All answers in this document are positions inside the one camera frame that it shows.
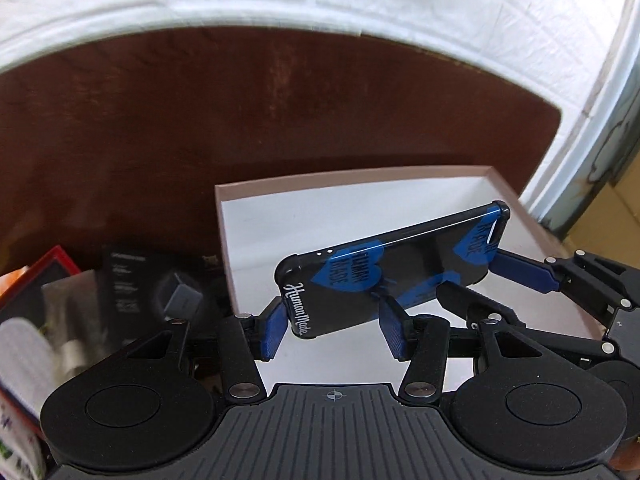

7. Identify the black blue phone case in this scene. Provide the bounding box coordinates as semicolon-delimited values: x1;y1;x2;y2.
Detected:
274;200;511;339

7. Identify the pink cardboard storage box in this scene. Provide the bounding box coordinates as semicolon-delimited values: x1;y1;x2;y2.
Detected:
214;164;609;395

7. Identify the black product box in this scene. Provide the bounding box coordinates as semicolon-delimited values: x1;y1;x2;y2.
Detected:
99;245;205;344

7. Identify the white shoe insole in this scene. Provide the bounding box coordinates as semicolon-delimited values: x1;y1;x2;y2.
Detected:
0;318;56;418

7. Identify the dark wooden headboard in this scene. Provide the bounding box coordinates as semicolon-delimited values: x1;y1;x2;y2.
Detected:
1;27;561;271

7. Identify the red framed box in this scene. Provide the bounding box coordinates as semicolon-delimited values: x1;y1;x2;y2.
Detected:
0;245;83;441

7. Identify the patterned white fabric pouch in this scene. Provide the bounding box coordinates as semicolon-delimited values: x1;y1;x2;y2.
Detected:
0;393;47;480

